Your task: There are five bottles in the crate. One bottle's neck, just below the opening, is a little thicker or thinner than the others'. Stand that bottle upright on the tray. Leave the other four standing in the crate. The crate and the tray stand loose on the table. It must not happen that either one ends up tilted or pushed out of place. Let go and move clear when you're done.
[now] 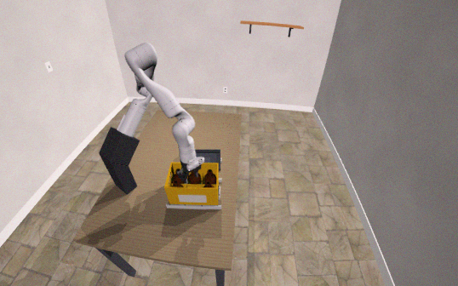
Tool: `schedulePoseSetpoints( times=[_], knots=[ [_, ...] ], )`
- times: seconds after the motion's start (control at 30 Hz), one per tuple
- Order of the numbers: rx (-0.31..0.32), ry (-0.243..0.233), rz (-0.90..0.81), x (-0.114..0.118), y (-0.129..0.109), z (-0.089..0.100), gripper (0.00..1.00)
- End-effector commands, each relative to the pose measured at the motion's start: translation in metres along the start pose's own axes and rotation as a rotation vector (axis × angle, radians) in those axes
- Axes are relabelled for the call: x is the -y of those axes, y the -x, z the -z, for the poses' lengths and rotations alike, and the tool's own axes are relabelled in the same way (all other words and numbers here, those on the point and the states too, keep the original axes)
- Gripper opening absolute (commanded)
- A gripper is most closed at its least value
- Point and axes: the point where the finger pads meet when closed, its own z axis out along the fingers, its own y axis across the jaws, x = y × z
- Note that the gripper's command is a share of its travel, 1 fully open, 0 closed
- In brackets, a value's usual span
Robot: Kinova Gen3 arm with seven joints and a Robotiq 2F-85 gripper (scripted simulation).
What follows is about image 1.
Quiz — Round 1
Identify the yellow bottle crate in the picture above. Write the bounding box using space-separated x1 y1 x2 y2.
166 163 219 205

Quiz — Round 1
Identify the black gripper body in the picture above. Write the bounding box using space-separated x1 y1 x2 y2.
180 161 187 173

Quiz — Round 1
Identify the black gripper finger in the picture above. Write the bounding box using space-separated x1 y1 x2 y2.
176 169 190 184
194 164 202 177

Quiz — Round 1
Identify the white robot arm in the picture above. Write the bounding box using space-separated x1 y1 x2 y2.
117 43 204 170

